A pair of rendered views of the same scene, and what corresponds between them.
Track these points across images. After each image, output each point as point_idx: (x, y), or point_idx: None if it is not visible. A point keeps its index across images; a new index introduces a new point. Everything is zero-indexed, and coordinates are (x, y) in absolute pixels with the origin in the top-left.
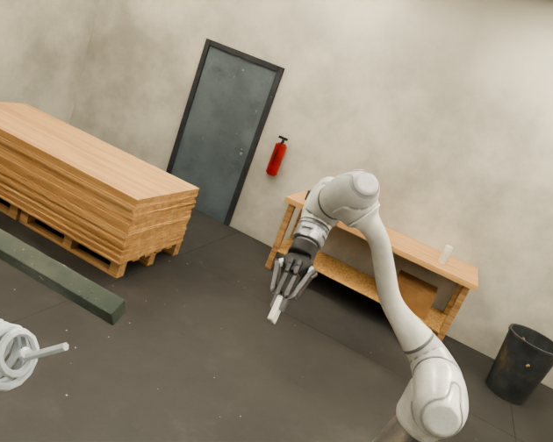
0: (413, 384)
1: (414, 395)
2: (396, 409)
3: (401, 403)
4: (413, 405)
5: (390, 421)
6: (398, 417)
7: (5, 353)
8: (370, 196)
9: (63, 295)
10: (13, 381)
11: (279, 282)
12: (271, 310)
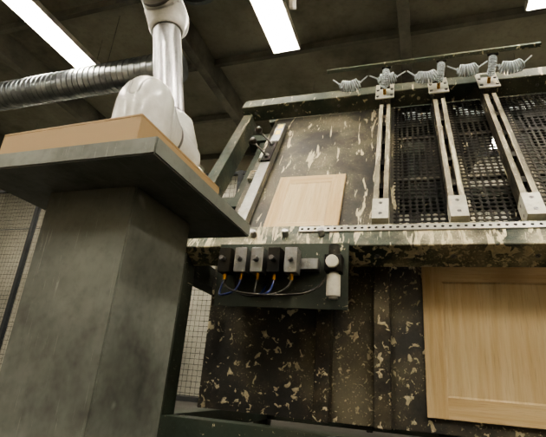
0: (185, 9)
1: (188, 19)
2: (183, 28)
3: (185, 24)
4: (188, 27)
5: (178, 35)
6: (184, 33)
7: (347, 86)
8: None
9: (338, 72)
10: (341, 89)
11: None
12: (295, 2)
